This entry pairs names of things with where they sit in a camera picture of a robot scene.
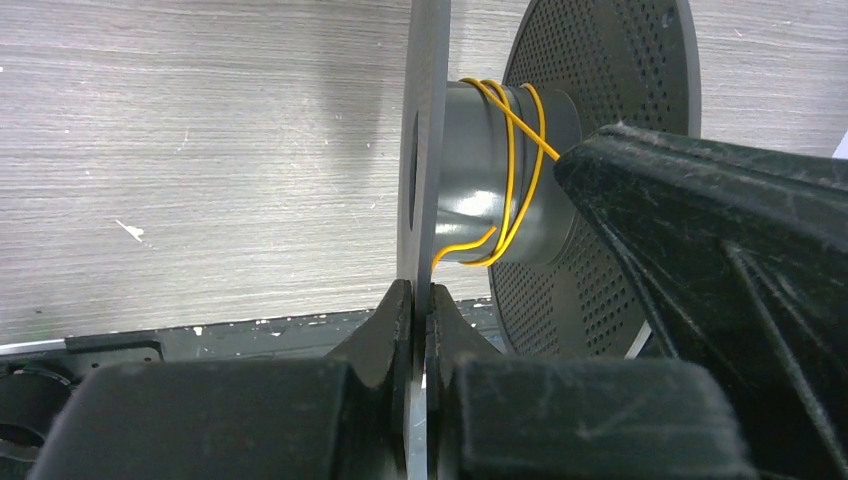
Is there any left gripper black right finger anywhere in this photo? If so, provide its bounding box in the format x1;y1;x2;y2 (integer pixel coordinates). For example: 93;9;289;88
426;285;756;479

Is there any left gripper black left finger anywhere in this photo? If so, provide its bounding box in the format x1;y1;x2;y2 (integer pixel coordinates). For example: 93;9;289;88
29;280;413;479

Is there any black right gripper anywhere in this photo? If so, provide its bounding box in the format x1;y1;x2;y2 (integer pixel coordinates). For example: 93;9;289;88
554;125;847;479

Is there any black cable spool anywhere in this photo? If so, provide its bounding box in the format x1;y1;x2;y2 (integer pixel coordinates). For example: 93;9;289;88
396;0;704;480

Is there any yellow wire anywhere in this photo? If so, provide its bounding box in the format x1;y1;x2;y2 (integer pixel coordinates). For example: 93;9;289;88
430;76;563;274

